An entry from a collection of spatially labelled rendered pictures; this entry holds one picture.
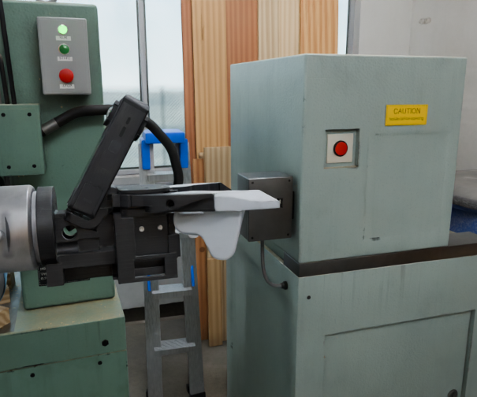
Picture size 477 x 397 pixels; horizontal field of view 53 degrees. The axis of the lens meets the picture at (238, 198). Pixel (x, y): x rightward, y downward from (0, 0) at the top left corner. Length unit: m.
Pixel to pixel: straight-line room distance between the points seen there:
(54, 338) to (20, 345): 0.07
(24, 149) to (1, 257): 0.71
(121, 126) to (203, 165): 2.03
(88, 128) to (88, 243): 0.78
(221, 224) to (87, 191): 0.12
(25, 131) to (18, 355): 0.51
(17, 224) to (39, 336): 0.82
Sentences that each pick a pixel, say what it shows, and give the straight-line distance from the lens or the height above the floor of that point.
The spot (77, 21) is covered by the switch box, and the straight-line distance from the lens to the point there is 1.15.
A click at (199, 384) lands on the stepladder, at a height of 0.08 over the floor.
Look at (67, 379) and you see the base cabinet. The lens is 1.29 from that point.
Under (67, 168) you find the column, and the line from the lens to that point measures 1.22.
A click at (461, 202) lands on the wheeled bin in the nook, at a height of 0.92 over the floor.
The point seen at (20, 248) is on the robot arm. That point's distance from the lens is 0.43.
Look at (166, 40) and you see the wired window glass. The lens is 2.74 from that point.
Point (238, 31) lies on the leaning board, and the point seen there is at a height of 1.62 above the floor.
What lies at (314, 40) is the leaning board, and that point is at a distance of 2.79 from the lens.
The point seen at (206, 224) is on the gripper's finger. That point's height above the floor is 1.22.
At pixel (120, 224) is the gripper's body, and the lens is 0.43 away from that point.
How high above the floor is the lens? 1.34
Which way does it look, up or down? 13 degrees down
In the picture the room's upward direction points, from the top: straight up
